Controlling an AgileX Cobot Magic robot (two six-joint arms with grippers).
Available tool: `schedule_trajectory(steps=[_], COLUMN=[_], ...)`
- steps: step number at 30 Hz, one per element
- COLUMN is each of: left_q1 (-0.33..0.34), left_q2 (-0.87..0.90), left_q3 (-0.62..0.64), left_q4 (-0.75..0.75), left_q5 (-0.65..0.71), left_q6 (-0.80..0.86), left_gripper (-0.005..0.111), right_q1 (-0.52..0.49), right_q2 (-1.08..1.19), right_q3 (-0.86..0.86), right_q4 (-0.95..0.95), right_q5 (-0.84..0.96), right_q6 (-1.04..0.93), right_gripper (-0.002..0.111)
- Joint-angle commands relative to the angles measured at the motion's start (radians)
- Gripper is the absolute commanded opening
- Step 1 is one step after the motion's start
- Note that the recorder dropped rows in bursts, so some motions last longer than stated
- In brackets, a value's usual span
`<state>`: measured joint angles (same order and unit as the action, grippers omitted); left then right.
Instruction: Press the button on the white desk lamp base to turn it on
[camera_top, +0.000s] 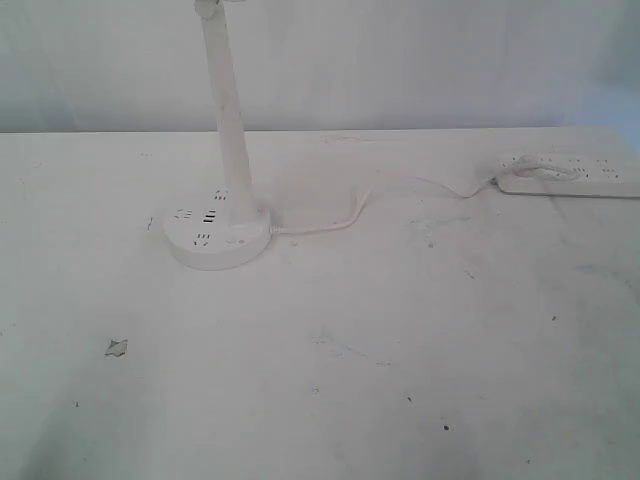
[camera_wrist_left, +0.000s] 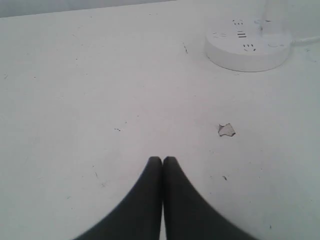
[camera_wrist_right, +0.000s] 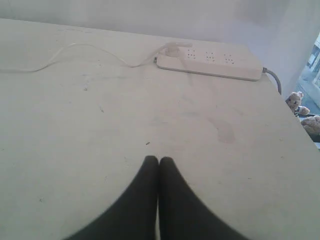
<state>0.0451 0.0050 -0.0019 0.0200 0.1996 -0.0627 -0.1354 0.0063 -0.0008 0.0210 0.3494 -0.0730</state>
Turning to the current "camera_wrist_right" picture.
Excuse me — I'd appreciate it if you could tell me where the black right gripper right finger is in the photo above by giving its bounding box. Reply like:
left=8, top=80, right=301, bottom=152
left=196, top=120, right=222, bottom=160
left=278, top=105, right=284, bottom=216
left=158, top=157, right=246, bottom=240

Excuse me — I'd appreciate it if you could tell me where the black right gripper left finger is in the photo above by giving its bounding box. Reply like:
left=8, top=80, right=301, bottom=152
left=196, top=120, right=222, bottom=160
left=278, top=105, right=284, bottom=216
left=67, top=155, right=159, bottom=240

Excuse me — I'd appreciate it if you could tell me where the brown teddy bear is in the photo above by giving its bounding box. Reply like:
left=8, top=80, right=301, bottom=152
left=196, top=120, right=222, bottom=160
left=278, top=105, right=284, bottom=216
left=285, top=91, right=310, bottom=117

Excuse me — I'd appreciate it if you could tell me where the white power strip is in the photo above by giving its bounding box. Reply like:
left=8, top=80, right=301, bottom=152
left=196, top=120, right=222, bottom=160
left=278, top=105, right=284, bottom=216
left=156, top=43, right=263, bottom=81

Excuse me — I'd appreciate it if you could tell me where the white plug in strip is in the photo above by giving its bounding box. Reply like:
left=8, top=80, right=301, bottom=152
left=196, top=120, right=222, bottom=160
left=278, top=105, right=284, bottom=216
left=163, top=42, right=193, bottom=58

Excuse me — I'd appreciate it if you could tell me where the white plug with cable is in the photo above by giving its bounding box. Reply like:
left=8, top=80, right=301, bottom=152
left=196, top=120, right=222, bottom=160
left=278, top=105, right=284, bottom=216
left=0, top=42, right=163, bottom=73

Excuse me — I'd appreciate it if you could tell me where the grey power strip cable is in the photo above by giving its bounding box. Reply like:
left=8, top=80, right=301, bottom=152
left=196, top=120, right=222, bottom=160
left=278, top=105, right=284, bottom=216
left=261, top=66, right=283, bottom=96

